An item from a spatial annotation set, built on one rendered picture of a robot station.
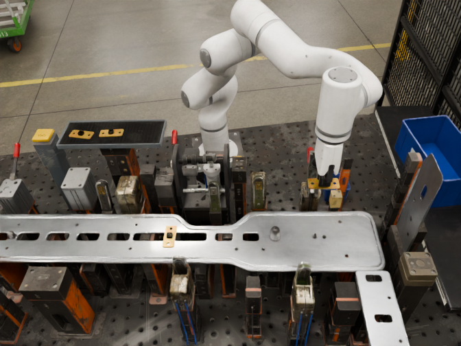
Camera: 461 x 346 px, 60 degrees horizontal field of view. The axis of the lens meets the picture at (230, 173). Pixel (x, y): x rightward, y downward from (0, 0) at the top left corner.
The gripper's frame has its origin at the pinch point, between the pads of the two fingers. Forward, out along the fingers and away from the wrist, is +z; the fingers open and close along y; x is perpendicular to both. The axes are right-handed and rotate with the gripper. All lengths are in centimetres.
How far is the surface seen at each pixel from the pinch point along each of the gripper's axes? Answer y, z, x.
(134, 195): -12, 21, -59
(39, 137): -32, 12, -96
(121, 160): -30, 22, -68
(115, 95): -228, 128, -144
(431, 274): 16.6, 21.5, 29.7
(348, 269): 11.6, 27.7, 9.1
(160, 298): 7, 57, -54
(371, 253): 6.3, 27.4, 16.8
